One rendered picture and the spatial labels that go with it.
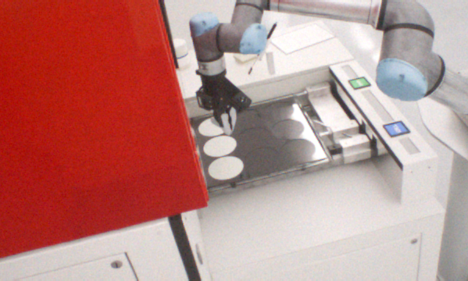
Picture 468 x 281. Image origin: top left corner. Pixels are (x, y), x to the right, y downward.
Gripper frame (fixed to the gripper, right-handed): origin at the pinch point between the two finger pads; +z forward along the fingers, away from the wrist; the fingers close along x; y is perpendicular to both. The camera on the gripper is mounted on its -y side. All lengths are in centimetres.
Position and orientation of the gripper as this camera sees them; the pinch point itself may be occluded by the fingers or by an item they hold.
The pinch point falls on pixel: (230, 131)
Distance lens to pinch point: 146.4
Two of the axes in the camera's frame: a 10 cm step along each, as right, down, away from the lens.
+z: 1.5, 7.9, 5.9
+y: -7.8, -2.7, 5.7
